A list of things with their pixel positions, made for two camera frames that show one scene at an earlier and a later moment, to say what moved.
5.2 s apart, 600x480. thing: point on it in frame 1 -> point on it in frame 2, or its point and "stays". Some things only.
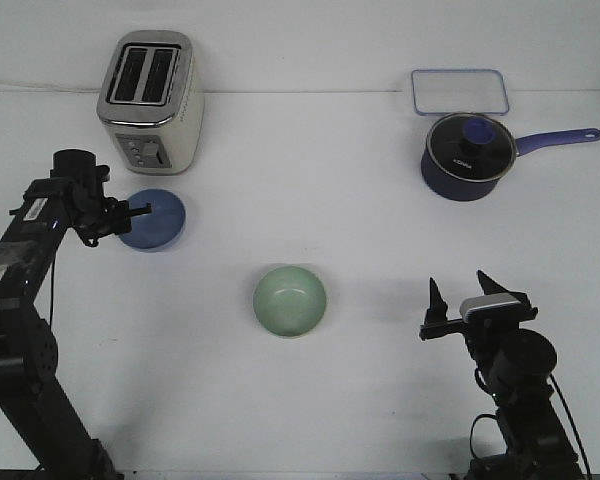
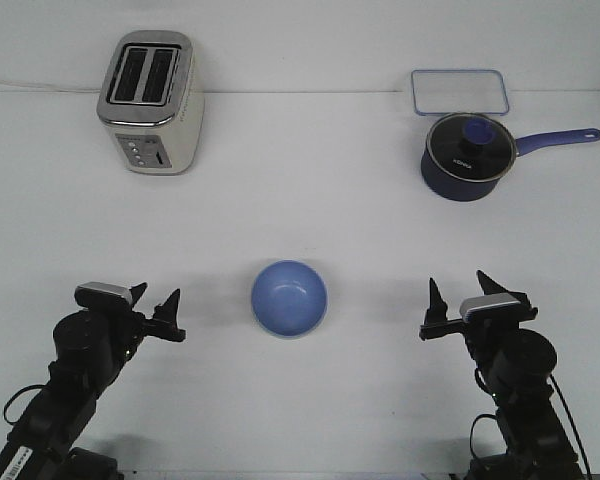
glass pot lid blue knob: [472, 147] stays
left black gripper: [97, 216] -> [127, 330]
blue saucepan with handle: [467, 156] stays
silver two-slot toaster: [151, 102] stays
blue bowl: [159, 228] -> [289, 298]
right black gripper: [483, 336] stays
